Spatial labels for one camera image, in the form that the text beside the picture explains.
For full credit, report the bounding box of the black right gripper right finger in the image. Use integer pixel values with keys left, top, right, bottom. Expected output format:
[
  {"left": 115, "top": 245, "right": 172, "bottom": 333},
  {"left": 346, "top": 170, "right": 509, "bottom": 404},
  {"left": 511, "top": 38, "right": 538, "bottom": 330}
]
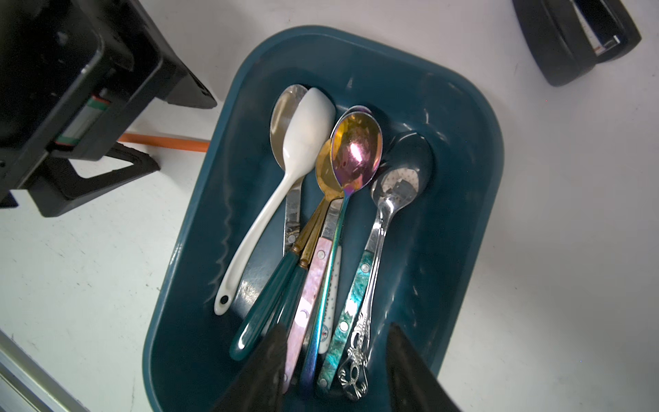
[{"left": 386, "top": 323, "right": 460, "bottom": 411}]

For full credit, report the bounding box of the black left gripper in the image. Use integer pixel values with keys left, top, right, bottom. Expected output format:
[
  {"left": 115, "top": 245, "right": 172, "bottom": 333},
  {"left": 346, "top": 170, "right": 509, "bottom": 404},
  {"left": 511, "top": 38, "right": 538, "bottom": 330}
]
[{"left": 1, "top": 1, "right": 217, "bottom": 217}]

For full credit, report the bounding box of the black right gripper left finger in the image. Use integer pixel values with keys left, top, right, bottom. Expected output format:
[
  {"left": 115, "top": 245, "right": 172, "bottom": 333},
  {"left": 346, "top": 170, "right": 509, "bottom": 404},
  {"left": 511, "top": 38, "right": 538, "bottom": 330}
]
[{"left": 211, "top": 325, "right": 288, "bottom": 411}]

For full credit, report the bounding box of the orange plastic spoon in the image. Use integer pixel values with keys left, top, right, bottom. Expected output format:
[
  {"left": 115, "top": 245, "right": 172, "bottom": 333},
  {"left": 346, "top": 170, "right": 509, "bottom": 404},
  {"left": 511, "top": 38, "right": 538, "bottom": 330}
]
[{"left": 118, "top": 133, "right": 210, "bottom": 153}]

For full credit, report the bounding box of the gold spoon green handle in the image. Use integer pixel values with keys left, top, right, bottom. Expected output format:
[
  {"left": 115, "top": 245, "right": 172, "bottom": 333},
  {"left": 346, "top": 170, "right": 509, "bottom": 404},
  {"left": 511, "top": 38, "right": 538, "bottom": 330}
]
[
  {"left": 267, "top": 200, "right": 329, "bottom": 332},
  {"left": 229, "top": 140, "right": 341, "bottom": 362}
]

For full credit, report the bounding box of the teal plastic storage box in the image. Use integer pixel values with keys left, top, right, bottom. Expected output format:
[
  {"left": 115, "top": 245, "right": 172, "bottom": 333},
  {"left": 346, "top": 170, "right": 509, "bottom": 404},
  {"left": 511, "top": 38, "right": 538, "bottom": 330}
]
[{"left": 142, "top": 26, "right": 504, "bottom": 411}]

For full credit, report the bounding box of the steel spoon marbled handle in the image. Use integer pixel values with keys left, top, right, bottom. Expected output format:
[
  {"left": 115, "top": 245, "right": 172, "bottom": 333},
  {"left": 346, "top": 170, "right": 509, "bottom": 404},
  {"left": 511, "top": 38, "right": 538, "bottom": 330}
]
[{"left": 268, "top": 83, "right": 310, "bottom": 256}]

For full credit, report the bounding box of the white plastic spoon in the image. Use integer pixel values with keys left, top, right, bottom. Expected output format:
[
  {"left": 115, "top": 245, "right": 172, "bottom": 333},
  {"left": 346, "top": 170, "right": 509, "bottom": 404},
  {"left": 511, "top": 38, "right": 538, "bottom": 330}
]
[{"left": 213, "top": 84, "right": 336, "bottom": 316}]

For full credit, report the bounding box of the dotted steel spoon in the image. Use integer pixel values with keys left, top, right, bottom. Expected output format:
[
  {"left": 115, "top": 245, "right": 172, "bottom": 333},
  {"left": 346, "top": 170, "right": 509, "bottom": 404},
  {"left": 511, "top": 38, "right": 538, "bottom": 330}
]
[{"left": 334, "top": 132, "right": 432, "bottom": 402}]

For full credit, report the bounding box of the iridescent rainbow metal spoon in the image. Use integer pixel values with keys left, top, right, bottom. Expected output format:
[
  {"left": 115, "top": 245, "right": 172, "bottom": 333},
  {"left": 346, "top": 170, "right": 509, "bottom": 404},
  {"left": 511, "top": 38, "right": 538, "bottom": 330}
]
[{"left": 300, "top": 110, "right": 383, "bottom": 398}]

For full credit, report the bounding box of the steel spoon pink handle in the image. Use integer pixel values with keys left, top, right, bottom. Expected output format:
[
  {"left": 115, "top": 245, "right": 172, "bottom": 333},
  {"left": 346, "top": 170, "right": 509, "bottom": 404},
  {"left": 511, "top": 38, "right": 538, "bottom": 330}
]
[{"left": 282, "top": 197, "right": 343, "bottom": 393}]

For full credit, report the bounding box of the steel spoon green handle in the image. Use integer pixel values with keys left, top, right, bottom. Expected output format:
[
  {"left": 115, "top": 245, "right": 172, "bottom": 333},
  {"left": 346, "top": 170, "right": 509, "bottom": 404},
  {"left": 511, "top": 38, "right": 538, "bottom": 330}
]
[{"left": 317, "top": 250, "right": 374, "bottom": 396}]

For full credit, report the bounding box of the steel spoon Doraemon handle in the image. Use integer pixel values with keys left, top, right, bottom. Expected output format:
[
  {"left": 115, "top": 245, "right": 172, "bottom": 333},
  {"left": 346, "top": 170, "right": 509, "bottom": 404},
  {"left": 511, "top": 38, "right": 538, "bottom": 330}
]
[{"left": 319, "top": 246, "right": 342, "bottom": 355}]

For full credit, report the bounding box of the black stapler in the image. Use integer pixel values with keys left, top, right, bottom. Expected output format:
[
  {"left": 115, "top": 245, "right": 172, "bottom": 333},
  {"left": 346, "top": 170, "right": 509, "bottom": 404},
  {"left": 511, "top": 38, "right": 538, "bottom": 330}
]
[{"left": 512, "top": 1, "right": 642, "bottom": 87}]

